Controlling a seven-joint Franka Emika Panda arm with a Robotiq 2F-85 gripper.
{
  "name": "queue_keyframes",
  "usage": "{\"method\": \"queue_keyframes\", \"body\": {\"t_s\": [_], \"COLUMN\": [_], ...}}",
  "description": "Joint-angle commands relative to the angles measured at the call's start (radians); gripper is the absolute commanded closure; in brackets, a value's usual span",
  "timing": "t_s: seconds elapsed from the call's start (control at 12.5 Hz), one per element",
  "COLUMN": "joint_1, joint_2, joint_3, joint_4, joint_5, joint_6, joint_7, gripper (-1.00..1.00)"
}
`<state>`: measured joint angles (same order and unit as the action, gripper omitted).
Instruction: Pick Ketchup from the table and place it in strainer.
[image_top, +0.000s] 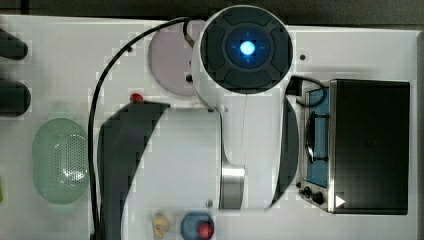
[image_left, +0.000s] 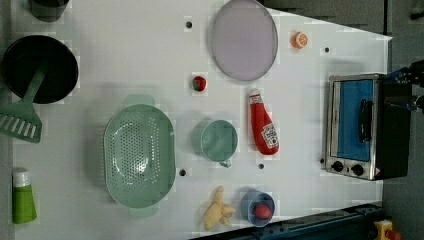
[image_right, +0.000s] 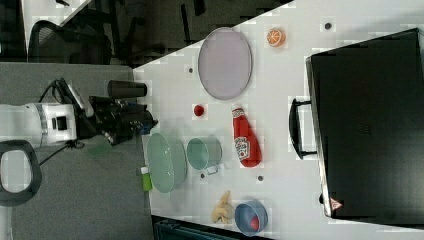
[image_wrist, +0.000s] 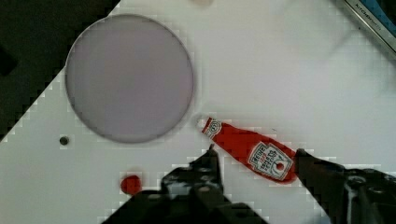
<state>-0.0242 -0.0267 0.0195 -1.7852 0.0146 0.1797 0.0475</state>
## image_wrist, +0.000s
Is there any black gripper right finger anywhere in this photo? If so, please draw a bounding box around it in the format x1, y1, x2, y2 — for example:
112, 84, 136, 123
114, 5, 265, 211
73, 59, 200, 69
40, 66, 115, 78
294, 148, 350, 215

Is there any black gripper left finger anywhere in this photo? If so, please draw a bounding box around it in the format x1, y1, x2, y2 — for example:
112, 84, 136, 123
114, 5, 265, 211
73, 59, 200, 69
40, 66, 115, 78
161, 144, 223, 199

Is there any red ketchup bottle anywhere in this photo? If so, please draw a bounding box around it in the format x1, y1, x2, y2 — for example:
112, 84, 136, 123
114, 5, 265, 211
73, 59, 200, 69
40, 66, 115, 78
196, 116, 297, 184

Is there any red toy strawberry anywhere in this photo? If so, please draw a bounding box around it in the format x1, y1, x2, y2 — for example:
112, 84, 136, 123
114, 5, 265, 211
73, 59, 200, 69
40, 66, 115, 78
120, 175, 142, 195

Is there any grey round plate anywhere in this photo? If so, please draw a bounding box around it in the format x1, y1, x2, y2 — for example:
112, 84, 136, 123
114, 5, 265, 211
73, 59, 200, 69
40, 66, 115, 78
64, 14, 194, 143

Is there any silver toaster oven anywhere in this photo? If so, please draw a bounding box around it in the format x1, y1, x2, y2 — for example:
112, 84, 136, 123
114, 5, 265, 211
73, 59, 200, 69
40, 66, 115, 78
340, 0, 396, 60

